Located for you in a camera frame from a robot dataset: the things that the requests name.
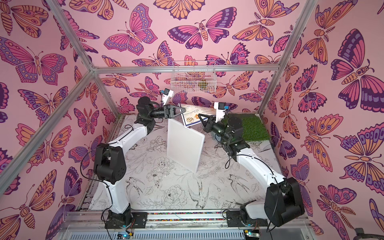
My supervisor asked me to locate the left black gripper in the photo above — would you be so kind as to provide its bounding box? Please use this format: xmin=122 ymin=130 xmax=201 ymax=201
xmin=149 ymin=107 xmax=186 ymax=123

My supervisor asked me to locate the laminated dim sum menu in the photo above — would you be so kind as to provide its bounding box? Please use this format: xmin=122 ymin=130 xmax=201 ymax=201
xmin=179 ymin=104 xmax=216 ymax=127

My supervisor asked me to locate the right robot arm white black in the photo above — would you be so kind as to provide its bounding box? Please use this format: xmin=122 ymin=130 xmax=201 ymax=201
xmin=198 ymin=114 xmax=305 ymax=227

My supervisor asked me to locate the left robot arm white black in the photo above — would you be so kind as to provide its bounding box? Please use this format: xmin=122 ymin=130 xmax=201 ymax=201
xmin=94 ymin=97 xmax=186 ymax=228

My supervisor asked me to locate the white cutting board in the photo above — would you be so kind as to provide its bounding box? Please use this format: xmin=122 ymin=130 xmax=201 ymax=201
xmin=167 ymin=119 xmax=205 ymax=174

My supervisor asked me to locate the green artificial grass mat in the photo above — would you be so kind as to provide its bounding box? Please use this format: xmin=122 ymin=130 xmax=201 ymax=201
xmin=222 ymin=114 xmax=270 ymax=142

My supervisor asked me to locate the right small circuit board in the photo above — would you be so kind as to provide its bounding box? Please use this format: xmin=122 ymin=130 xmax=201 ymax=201
xmin=244 ymin=230 xmax=261 ymax=240

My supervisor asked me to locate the small green circuit board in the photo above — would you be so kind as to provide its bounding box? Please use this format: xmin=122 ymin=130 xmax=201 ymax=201
xmin=116 ymin=232 xmax=134 ymax=240

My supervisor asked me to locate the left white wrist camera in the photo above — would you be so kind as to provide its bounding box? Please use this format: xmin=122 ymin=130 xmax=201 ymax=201
xmin=161 ymin=88 xmax=174 ymax=106

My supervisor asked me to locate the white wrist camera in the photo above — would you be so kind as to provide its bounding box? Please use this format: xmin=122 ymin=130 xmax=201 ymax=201
xmin=161 ymin=88 xmax=174 ymax=106
xmin=214 ymin=102 xmax=229 ymax=123

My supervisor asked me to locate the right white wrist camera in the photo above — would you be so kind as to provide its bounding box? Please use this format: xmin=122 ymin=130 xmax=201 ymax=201
xmin=214 ymin=102 xmax=229 ymax=123

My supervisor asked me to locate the white wire rack basket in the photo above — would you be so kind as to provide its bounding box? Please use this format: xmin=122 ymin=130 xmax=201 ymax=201
xmin=170 ymin=60 xmax=217 ymax=94

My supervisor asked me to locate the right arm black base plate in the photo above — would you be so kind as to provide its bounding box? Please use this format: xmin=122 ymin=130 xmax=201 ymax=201
xmin=222 ymin=210 xmax=268 ymax=228

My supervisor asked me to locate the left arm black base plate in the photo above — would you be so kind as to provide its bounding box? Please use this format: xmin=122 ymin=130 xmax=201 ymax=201
xmin=105 ymin=211 xmax=148 ymax=230

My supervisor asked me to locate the aluminium front rail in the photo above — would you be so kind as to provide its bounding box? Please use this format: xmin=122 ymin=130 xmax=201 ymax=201
xmin=57 ymin=210 xmax=317 ymax=240

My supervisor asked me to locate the aluminium cage frame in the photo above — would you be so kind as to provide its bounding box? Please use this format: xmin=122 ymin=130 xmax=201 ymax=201
xmin=0 ymin=0 xmax=319 ymax=240

